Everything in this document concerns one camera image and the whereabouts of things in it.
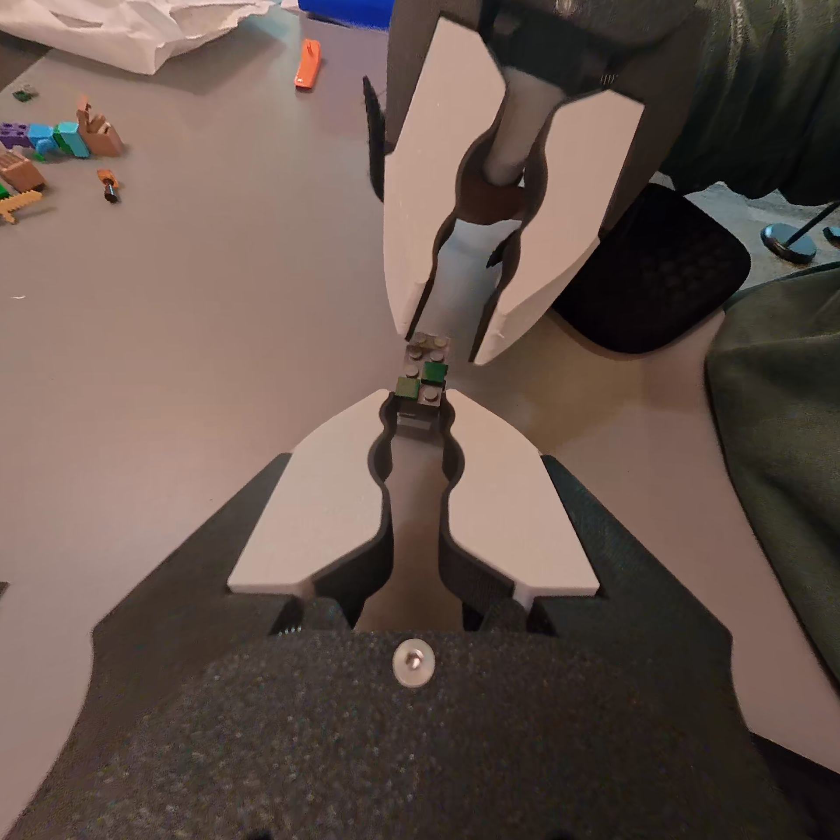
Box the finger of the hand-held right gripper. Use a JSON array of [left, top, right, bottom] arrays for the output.
[[472, 91, 648, 367], [382, 15, 508, 343]]

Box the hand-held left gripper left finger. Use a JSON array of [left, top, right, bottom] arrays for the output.
[[226, 389, 396, 597]]

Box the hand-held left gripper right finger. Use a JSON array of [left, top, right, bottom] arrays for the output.
[[439, 393, 602, 602]]

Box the black quilted wrist rest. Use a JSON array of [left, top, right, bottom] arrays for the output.
[[550, 183, 753, 357]]

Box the orange brick separator tool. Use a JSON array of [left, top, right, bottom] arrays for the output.
[[293, 38, 324, 91]]

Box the blue plastic bin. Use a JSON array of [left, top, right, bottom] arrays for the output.
[[298, 0, 396, 31]]

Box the black stand base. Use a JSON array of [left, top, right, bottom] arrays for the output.
[[760, 197, 840, 265]]

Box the white crumpled bag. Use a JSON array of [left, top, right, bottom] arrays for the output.
[[12, 0, 284, 74]]

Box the pile of colourful brick figures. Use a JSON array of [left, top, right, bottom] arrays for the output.
[[0, 91, 130, 225]]

